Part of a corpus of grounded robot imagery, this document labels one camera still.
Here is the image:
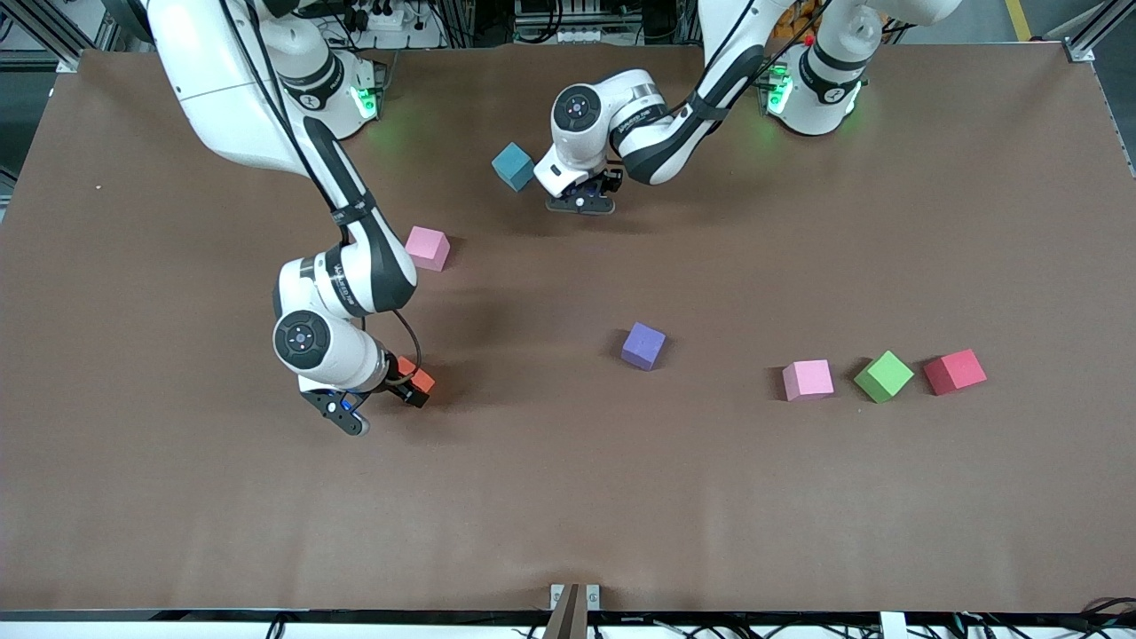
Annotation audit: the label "orange foam cube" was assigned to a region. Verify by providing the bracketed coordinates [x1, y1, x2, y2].
[397, 356, 437, 397]

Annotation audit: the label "blue foam cube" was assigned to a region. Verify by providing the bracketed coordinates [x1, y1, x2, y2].
[492, 143, 537, 193]

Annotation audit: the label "purple foam cube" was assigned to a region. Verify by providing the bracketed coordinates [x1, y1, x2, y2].
[620, 322, 667, 371]

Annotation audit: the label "pink foam cube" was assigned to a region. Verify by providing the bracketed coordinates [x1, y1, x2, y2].
[406, 226, 452, 272]
[782, 359, 835, 402]

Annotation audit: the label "metal equipment rack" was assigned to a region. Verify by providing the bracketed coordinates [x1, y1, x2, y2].
[513, 0, 615, 45]

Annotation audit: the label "brown table cover sheet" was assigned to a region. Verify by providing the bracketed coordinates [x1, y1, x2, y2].
[0, 43, 1136, 615]

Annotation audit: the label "orange bagged items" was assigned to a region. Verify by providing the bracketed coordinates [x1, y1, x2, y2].
[770, 0, 822, 47]

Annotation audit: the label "white power strip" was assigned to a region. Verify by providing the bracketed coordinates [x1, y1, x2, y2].
[351, 4, 411, 33]

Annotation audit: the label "green foam cube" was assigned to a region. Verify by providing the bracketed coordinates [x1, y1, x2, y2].
[854, 350, 915, 404]

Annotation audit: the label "red foam cube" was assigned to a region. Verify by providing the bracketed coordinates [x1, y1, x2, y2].
[923, 349, 988, 397]

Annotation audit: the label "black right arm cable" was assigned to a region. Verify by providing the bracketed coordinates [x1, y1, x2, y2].
[217, 0, 423, 384]

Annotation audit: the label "small metal bracket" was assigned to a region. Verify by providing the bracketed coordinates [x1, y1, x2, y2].
[550, 583, 602, 611]

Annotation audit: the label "aluminium frame post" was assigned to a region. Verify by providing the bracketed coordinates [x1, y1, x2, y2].
[0, 0, 134, 74]
[1038, 0, 1136, 65]

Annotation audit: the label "dark cable bundle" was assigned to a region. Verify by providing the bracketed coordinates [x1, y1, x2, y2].
[1078, 596, 1136, 633]

